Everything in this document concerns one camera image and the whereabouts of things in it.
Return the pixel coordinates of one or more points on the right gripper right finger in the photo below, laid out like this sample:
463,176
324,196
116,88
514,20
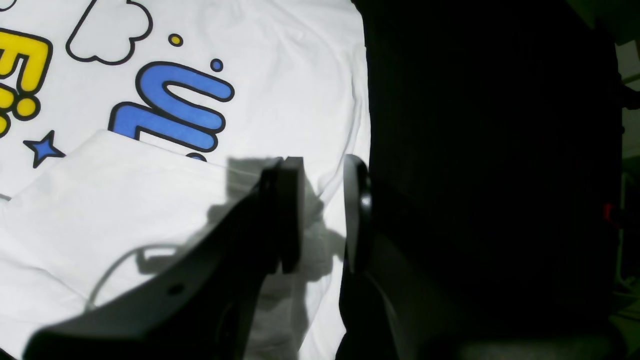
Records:
391,309

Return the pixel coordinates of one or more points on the white printed t-shirt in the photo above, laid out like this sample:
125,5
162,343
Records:
129,128

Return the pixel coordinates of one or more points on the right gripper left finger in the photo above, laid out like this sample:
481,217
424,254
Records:
202,306

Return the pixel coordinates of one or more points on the black table cloth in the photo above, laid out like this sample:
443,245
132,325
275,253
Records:
495,159

